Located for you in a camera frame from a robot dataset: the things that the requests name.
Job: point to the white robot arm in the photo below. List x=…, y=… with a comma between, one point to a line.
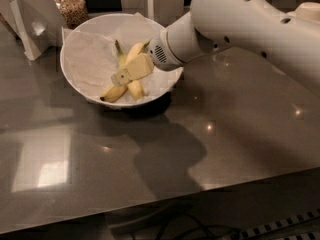
x=212, y=26

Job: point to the white bowl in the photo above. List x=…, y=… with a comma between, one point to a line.
x=89, y=55

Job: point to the white stand left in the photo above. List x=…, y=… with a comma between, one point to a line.
x=38, y=23

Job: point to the white paper liner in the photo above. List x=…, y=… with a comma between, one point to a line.
x=155, y=85

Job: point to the white stand centre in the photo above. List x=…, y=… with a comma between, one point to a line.
x=164, y=12

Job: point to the small yellow banana with sticker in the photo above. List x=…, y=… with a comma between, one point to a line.
x=116, y=90

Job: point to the large yellow banana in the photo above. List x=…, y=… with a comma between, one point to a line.
x=139, y=66

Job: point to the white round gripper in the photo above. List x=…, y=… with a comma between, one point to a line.
x=159, y=54

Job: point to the glass jar of grains left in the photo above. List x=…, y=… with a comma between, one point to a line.
x=74, y=12

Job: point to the white stand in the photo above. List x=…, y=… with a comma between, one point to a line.
x=164, y=12
x=38, y=23

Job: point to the black white striped strip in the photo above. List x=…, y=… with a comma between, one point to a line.
x=289, y=222

